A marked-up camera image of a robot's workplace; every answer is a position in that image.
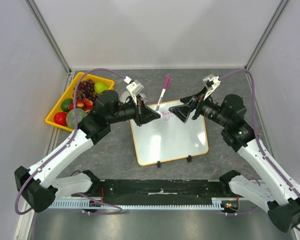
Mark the white slotted cable duct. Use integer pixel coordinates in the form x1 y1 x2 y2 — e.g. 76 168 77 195
49 197 232 211

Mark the green netted melon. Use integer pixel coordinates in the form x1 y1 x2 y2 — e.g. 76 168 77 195
66 108 88 130

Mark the orange framed whiteboard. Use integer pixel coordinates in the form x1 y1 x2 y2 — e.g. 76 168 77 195
130 100 209 166

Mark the grey whiteboard eraser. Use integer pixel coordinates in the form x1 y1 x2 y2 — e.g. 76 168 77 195
119 91 148 103

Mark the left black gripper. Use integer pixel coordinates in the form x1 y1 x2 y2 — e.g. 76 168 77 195
108 94 160 127

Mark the purple capped white marker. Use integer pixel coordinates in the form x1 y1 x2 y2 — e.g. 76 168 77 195
155 75 171 112

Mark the green lime fruit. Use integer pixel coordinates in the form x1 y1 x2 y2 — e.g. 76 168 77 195
60 98 73 112

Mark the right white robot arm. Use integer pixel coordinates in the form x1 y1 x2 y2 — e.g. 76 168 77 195
169 94 300 233

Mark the dark purple grape bunch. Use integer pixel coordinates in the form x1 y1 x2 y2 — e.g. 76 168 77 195
77 79 99 101

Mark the green pear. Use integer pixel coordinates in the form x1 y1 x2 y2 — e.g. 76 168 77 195
94 81 109 95

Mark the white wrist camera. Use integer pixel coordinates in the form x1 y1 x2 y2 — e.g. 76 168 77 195
124 76 144 105
203 74 221 100

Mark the red apple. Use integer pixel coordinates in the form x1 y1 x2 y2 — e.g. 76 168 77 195
53 112 67 126

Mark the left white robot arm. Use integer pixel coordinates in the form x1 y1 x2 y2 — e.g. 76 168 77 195
14 90 161 213

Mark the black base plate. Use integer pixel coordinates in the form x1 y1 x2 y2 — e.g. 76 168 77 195
85 179 237 206

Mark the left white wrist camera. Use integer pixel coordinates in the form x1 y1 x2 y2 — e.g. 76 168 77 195
124 76 144 105

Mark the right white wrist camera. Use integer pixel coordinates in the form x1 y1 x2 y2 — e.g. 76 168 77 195
203 74 221 100

